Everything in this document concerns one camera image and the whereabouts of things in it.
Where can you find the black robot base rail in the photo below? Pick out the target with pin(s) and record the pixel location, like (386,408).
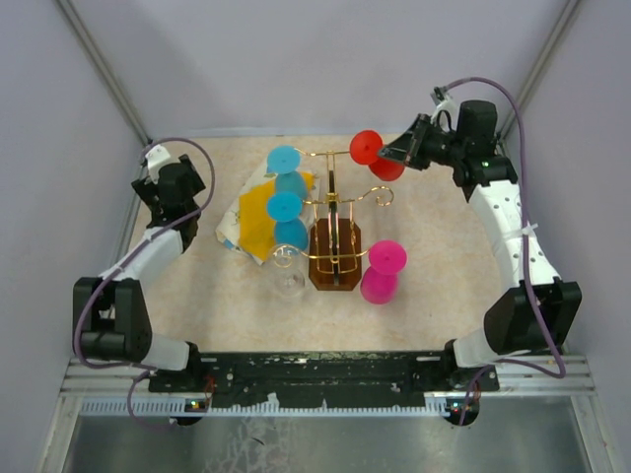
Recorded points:
(317,379)

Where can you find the yellow white patterned cloth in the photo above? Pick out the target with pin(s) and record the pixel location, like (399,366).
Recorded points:
(246,226)

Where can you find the blue rear wine glass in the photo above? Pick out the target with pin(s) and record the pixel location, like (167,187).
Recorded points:
(284,161)

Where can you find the red wine glass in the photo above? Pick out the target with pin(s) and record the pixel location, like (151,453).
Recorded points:
(364,149)

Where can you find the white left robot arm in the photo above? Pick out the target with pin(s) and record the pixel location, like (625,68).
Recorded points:
(111,323)

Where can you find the blue wine glass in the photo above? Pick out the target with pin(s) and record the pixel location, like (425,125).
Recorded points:
(284,161)
(285,208)

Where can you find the gold wire wine glass rack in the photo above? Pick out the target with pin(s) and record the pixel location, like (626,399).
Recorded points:
(333,259)

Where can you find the clear left wine glass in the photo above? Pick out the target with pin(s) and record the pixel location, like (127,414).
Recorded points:
(287,273)

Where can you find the blue front wine glass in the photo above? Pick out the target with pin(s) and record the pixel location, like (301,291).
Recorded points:
(285,208)

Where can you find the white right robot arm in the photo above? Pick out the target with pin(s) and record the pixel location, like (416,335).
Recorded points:
(537,307)

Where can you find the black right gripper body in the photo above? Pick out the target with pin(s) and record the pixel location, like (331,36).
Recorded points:
(438,148)

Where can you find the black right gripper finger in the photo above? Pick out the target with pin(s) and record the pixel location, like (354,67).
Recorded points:
(398,156)
(409,141)

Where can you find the magenta wine glass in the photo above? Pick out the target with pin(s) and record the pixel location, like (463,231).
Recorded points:
(387,258)

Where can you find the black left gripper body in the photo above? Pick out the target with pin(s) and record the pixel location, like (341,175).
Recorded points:
(148,190)

